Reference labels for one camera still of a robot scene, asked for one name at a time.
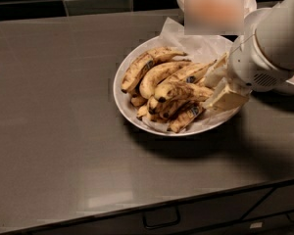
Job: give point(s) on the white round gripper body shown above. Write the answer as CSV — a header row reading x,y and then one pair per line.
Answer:
x,y
251,65

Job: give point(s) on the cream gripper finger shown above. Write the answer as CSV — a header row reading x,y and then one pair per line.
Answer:
x,y
216,72
227,96

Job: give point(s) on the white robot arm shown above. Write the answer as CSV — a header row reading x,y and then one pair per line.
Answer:
x,y
260,59

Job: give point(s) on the banana with blue sticker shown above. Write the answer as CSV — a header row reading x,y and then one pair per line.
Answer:
x,y
189,74

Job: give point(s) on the lower banana with sticker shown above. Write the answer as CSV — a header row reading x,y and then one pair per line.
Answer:
x,y
184,117

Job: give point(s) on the white bowl with mixed fruit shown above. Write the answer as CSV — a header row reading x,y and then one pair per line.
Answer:
x,y
274,28

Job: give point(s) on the white bowl with bananas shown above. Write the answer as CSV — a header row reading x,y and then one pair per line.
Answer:
x,y
123,100

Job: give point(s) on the middle curved spotted banana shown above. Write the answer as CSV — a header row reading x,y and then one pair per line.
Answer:
x,y
158,73

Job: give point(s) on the small lower left banana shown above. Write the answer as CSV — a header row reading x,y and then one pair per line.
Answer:
x,y
136,99

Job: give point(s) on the left drawer handle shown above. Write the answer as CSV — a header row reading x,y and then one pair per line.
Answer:
x,y
161,218

